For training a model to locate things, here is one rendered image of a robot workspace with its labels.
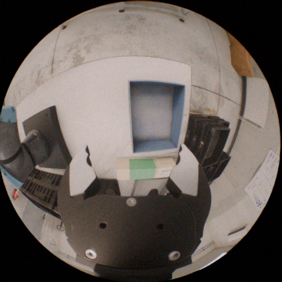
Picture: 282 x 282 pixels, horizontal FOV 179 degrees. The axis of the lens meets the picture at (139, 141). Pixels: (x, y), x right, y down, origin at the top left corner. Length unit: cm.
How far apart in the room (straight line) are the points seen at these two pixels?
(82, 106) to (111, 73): 14
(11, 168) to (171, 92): 56
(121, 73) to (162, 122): 21
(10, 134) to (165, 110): 48
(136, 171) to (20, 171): 43
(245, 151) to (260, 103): 120
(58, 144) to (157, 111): 38
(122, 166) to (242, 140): 267
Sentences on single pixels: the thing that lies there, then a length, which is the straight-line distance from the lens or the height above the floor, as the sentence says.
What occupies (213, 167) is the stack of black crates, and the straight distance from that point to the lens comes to 130.
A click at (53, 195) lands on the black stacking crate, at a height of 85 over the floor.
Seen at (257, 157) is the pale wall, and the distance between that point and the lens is 267.
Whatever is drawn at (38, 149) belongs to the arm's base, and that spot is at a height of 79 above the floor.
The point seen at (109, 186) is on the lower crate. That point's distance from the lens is 44.
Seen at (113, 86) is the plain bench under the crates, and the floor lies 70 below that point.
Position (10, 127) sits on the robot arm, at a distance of 33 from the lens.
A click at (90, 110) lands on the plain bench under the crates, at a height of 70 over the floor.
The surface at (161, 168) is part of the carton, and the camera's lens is 36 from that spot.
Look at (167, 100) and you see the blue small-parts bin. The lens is 31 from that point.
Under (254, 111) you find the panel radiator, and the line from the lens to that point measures 253.
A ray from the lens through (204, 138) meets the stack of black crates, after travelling 80.
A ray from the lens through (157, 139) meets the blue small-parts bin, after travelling 34.
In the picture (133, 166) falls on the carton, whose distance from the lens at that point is 34.
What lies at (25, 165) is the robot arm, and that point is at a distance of 39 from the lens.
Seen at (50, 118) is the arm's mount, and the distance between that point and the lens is 37.
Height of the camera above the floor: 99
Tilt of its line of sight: 60 degrees down
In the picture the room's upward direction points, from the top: 165 degrees clockwise
